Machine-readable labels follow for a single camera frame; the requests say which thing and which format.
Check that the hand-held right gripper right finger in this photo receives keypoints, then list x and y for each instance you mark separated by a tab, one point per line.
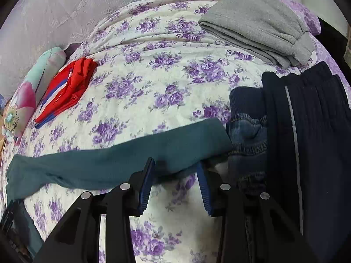
203	189

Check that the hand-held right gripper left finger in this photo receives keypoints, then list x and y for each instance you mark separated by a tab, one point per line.
146	183

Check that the teal pants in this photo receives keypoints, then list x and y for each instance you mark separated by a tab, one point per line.
109	161

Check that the navy pants with reflective stripe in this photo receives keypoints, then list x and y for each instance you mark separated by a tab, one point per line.
320	142

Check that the blue jeans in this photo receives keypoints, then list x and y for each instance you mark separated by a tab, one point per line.
246	142

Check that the purple floral bedsheet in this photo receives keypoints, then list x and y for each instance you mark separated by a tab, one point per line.
164	74

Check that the red garment with striped trim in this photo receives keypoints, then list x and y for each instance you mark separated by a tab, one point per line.
74	79

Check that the folded floral blanket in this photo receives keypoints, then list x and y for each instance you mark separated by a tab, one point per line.
30	87

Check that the grey sweatpants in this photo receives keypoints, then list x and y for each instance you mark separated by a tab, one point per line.
252	24

